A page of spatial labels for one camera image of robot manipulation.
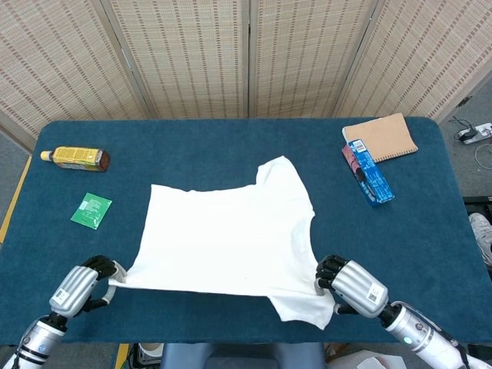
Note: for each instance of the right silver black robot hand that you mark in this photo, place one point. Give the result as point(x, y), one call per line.
point(357, 288)

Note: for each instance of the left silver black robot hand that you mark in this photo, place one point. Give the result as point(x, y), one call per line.
point(75, 288)

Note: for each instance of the white T-shirt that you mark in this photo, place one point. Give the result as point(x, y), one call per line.
point(223, 238)

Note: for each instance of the white cardboard box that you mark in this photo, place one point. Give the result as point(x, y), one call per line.
point(369, 363)

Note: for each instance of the green sachet packet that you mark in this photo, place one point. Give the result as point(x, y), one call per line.
point(91, 210)

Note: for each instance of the yellow floor tape strip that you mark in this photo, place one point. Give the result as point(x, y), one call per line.
point(14, 198)
point(122, 357)

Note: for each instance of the blue pink cookie box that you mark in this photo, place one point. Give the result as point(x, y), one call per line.
point(371, 177)

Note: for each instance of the blue grey robot torso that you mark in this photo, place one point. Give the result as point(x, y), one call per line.
point(184, 355)

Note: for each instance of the yellow label tea bottle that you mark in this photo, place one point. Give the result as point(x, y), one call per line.
point(73, 155)

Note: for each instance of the white sneaker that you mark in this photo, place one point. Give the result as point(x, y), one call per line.
point(482, 234)

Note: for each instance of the black equipment base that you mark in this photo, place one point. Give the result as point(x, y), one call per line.
point(476, 200)

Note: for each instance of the brown spiral notebook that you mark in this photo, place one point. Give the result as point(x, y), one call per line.
point(384, 134)

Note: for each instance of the black power plug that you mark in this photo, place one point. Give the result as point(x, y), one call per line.
point(465, 134)

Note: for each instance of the blue carpet table cover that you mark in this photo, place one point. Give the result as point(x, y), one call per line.
point(230, 138)

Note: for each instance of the white power strip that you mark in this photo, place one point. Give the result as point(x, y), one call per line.
point(482, 130)

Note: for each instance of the woven bamboo screen panel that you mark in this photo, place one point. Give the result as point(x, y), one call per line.
point(303, 57)
point(50, 57)
point(423, 57)
point(184, 57)

